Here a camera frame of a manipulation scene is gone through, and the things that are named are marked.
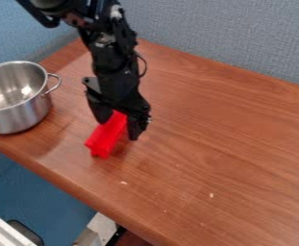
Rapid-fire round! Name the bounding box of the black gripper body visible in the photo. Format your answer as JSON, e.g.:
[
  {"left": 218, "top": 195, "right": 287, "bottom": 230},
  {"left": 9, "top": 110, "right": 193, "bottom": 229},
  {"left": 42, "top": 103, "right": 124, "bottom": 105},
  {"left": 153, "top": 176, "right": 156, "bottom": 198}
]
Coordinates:
[{"left": 84, "top": 61, "right": 150, "bottom": 117}]

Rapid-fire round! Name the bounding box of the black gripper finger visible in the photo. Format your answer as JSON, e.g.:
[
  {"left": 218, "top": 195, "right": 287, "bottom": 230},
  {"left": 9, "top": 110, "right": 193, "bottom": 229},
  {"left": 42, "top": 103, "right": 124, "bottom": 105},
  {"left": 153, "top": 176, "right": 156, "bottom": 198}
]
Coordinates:
[
  {"left": 88, "top": 96, "right": 114, "bottom": 124},
  {"left": 128, "top": 115, "right": 152, "bottom": 141}
]

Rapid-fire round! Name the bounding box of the red plastic block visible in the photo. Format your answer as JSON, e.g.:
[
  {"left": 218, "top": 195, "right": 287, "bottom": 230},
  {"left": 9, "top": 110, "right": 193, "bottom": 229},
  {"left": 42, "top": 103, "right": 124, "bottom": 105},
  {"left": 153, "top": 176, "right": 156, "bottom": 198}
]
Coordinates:
[{"left": 85, "top": 111, "right": 126, "bottom": 159}]

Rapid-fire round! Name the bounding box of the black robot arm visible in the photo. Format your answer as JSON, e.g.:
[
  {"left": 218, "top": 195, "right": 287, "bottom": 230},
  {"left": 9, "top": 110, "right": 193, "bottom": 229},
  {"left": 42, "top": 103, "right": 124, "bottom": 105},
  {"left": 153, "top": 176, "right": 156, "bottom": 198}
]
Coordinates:
[{"left": 17, "top": 0, "right": 150, "bottom": 140}]

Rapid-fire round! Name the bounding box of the metal pot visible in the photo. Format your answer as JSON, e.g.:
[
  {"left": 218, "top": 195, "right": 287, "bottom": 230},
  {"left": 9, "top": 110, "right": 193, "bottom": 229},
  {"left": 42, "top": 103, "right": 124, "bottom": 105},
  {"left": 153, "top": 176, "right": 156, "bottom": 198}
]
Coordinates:
[{"left": 0, "top": 61, "right": 62, "bottom": 135}]

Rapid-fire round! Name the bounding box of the white table leg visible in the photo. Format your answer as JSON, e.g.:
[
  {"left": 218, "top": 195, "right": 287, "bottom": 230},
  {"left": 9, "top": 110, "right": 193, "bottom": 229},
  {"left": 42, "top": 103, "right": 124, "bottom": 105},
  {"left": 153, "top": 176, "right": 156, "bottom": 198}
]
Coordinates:
[{"left": 73, "top": 213, "right": 117, "bottom": 246}]

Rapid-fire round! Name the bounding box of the white appliance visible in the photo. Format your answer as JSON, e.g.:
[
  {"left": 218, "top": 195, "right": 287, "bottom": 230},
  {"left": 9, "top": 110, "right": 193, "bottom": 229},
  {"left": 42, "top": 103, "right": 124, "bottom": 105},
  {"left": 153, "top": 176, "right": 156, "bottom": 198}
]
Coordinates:
[{"left": 0, "top": 218, "right": 38, "bottom": 246}]

